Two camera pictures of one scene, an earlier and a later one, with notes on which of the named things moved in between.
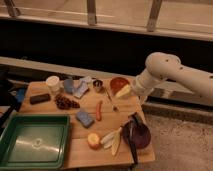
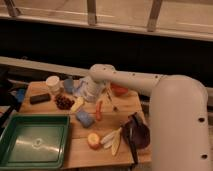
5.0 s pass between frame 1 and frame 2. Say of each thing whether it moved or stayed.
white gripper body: moved
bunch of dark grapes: stayed
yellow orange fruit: stayed
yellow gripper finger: moved
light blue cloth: stayed
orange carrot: stayed
